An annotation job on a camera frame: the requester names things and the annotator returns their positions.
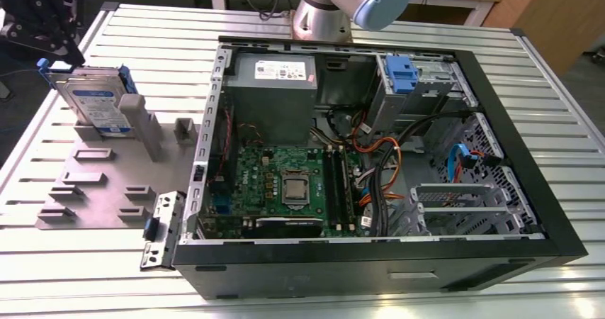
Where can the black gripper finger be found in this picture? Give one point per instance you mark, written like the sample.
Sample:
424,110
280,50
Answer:
56,47

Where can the hard disk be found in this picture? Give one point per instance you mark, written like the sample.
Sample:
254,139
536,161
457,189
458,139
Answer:
96,110

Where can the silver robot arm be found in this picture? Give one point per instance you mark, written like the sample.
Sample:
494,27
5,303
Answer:
321,17

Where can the metal disk bay cage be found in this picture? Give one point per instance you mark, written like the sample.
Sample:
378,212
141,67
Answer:
453,209

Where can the grey parts rack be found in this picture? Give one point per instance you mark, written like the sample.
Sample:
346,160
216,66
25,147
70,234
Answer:
108,170

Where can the grey power supply unit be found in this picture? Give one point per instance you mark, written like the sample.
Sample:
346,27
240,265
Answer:
269,106

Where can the green motherboard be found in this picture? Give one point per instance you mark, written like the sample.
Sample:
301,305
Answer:
254,170

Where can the round grey plastic housing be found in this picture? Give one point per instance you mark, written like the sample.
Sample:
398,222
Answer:
342,122

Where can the silver CPU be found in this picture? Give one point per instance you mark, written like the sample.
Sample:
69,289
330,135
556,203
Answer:
294,189

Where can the black graphics card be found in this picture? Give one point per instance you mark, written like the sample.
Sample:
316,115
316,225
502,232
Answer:
284,228

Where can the blue plastic drive latch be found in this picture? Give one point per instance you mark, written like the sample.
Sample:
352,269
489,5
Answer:
401,72

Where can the metal optical drive cage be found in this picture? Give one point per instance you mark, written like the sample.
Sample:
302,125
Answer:
425,99

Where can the black open PC case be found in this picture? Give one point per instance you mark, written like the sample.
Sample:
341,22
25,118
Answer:
330,273

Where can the wooden cabinet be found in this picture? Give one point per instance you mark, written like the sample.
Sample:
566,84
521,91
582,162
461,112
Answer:
553,14

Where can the hinged metal slot bracket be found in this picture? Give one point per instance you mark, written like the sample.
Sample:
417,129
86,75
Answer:
165,205

